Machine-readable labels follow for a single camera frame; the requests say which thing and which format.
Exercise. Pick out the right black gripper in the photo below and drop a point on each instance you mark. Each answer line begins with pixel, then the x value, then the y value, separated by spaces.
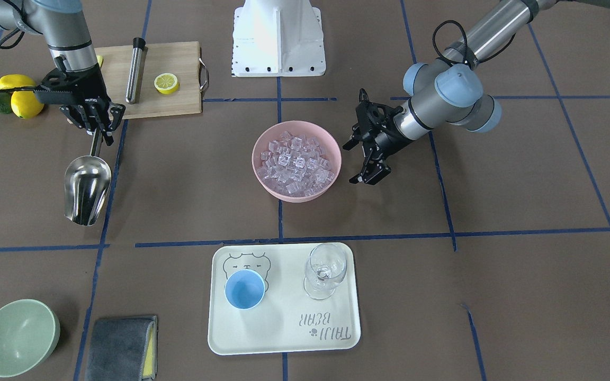
pixel 91 96

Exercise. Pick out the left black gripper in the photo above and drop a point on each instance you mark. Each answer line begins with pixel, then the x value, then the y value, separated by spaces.
pixel 388 137

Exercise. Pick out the steel ice scoop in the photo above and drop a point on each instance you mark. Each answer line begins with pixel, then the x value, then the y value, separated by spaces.
pixel 87 181

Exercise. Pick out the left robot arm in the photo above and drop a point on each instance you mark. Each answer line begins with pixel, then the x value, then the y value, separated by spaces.
pixel 444 91

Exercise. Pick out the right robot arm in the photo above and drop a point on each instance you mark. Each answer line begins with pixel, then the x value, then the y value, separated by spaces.
pixel 61 23

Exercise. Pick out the pile of clear ice cubes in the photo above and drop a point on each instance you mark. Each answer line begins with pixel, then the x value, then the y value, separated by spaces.
pixel 295 165

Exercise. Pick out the light blue plastic cup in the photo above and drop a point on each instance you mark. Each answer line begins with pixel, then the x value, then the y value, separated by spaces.
pixel 245 289

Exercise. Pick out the lemon half slice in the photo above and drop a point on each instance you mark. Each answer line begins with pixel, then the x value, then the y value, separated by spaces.
pixel 166 83

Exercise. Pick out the pink bowl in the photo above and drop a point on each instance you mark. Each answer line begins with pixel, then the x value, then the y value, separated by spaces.
pixel 297 127

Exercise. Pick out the whole yellow lemon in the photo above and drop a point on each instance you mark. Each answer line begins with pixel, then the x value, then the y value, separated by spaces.
pixel 25 105

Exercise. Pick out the steel cylinder rod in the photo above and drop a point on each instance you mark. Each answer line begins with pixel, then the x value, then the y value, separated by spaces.
pixel 137 65

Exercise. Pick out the wooden cutting board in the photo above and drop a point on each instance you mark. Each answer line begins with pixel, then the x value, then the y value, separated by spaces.
pixel 179 58

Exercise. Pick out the clear wine glass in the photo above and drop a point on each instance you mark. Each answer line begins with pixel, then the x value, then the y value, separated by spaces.
pixel 324 270

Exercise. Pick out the cream bear serving tray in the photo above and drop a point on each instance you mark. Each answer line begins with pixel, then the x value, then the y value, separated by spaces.
pixel 286 319

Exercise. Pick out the green ceramic bowl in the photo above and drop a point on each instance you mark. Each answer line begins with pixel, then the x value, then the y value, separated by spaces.
pixel 29 333

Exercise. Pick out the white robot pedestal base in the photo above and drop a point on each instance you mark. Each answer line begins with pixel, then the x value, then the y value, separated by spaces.
pixel 278 39

